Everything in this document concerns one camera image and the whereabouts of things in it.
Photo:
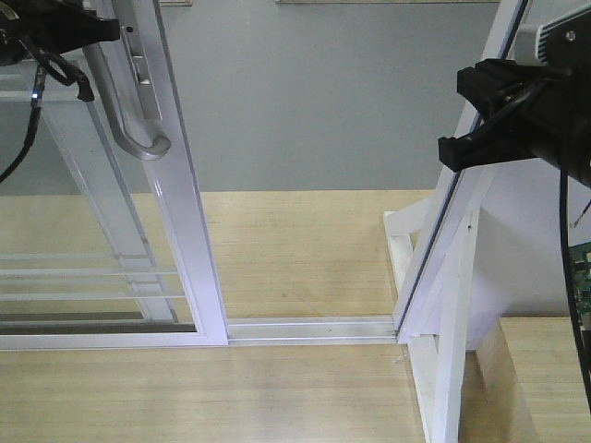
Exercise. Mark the aluminium floor track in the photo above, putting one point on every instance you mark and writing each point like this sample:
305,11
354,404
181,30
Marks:
301,331

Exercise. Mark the white door jamb post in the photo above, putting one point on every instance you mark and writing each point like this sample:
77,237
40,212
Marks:
424,243

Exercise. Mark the grey metal lock plate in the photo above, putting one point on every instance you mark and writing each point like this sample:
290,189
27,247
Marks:
141,73

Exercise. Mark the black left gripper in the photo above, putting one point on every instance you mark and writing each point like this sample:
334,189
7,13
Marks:
52,27

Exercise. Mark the green circuit board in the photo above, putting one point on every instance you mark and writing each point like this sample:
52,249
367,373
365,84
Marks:
580,265

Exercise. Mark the white wooden support brace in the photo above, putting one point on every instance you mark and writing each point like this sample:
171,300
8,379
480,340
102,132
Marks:
438,361

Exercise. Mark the white framed sliding glass door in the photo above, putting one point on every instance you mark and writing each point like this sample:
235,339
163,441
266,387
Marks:
100,249

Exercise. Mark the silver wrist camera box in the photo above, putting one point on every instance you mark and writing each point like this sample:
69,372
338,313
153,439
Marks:
555,34

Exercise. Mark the grey metal door handle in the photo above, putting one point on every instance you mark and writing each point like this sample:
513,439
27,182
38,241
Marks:
121,105

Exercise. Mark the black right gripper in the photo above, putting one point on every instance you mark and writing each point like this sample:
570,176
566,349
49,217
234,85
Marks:
555,124

